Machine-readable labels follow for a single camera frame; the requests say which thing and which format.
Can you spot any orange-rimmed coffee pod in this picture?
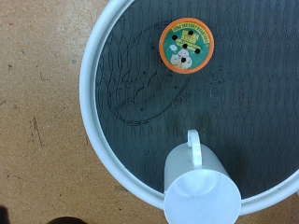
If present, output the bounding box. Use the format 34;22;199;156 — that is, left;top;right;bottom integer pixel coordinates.
158;17;215;75

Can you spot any white ceramic mug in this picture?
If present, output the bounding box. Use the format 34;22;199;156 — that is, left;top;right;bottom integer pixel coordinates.
163;129;242;224

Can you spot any white two-tier turntable stand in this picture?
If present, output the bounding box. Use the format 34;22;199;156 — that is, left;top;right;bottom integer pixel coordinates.
78;0;299;217

